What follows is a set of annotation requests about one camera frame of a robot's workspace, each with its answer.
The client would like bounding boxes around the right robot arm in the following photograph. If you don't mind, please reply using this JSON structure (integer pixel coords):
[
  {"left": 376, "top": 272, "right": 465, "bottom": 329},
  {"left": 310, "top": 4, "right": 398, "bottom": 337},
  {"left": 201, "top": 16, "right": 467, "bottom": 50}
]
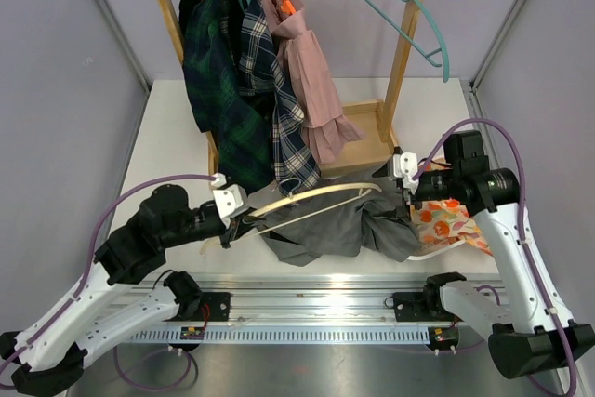
[{"left": 374, "top": 130, "right": 594, "bottom": 379}]

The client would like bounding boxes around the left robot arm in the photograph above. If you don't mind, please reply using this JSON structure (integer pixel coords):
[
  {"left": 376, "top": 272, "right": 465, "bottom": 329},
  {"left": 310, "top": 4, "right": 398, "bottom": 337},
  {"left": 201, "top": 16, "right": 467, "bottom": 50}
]
[{"left": 1, "top": 184, "right": 249, "bottom": 396}]

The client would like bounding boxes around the grey skirt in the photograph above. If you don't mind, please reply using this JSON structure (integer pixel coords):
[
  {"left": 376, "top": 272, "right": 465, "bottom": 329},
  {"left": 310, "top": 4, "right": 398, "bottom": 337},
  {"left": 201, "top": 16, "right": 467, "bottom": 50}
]
[{"left": 258, "top": 170, "right": 421, "bottom": 267}]

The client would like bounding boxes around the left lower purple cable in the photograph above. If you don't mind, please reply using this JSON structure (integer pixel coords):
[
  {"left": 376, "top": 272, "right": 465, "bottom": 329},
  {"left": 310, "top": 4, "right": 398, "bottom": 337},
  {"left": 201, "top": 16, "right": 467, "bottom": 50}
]
[{"left": 110, "top": 327, "right": 201, "bottom": 391}]

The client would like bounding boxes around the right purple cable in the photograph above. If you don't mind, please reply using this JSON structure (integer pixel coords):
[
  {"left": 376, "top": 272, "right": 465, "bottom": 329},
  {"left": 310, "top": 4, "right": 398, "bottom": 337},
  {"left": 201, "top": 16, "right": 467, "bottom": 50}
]
[{"left": 411, "top": 117, "right": 578, "bottom": 397}]

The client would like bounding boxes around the teal plastic hanger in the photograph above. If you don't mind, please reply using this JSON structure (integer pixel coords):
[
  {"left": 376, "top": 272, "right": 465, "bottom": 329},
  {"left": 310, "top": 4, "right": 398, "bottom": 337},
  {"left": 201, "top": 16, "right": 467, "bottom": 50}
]
[{"left": 344, "top": 0, "right": 451, "bottom": 84}]

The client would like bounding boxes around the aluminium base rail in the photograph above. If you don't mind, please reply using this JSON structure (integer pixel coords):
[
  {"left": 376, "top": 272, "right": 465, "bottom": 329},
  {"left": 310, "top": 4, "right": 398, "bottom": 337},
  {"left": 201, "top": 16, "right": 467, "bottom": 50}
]
[{"left": 115, "top": 271, "right": 512, "bottom": 347}]

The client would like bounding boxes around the floral orange skirt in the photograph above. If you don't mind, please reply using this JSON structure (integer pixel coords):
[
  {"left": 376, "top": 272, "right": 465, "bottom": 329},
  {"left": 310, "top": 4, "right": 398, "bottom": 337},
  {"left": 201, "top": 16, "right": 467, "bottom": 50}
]
[{"left": 411, "top": 158, "right": 495, "bottom": 258}]

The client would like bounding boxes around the purple cable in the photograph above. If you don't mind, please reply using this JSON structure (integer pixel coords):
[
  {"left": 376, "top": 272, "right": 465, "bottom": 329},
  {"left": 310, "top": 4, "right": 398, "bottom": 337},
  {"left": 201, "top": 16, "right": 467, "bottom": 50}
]
[
  {"left": 411, "top": 117, "right": 578, "bottom": 397},
  {"left": 110, "top": 327, "right": 201, "bottom": 391},
  {"left": 0, "top": 173, "right": 219, "bottom": 375}
]

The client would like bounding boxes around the cream wooden hanger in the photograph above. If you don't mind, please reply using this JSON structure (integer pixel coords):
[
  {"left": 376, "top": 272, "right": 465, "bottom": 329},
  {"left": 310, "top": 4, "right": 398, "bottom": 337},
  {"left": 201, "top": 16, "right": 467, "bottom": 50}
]
[{"left": 199, "top": 177, "right": 384, "bottom": 258}]

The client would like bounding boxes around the white perforated plastic basket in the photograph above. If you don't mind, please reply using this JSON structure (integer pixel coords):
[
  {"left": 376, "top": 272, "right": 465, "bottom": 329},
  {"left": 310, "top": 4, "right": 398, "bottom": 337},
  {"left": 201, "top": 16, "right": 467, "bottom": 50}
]
[{"left": 403, "top": 154, "right": 470, "bottom": 262}]

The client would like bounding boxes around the green navy plaid garment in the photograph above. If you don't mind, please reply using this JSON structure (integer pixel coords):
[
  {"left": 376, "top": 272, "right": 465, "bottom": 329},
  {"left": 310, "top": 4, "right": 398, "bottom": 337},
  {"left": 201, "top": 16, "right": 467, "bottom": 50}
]
[{"left": 178, "top": 0, "right": 273, "bottom": 193}]

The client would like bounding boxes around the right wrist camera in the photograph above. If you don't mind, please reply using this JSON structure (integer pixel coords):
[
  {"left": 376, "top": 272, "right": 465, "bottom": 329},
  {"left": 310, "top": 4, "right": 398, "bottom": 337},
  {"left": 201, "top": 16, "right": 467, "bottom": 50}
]
[{"left": 388, "top": 152, "right": 419, "bottom": 194}]

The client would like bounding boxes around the pink pleated skirt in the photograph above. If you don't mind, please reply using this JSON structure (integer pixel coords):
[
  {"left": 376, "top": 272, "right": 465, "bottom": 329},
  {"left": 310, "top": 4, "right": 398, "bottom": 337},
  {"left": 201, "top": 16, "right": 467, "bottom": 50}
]
[{"left": 261, "top": 0, "right": 364, "bottom": 164}]

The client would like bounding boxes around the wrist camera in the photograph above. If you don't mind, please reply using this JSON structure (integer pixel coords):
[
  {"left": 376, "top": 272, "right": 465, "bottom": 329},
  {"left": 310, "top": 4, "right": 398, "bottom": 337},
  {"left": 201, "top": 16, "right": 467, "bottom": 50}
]
[
  {"left": 388, "top": 152, "right": 419, "bottom": 194},
  {"left": 210, "top": 173, "right": 249, "bottom": 229}
]

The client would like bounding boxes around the navy white plaid garment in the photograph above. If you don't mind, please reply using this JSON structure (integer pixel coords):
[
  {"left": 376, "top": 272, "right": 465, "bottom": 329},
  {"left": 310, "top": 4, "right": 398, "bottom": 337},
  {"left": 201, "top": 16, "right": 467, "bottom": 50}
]
[{"left": 219, "top": 0, "right": 320, "bottom": 195}]

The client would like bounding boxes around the wooden clothes rack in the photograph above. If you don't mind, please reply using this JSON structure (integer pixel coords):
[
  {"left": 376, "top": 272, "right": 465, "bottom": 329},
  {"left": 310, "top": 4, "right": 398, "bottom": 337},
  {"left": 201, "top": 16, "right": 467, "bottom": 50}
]
[{"left": 157, "top": 0, "right": 450, "bottom": 177}]

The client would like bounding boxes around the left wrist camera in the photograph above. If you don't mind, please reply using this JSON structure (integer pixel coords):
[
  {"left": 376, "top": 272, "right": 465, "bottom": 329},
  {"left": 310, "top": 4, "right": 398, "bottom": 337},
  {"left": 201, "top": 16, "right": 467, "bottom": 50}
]
[{"left": 210, "top": 173, "right": 249, "bottom": 229}]

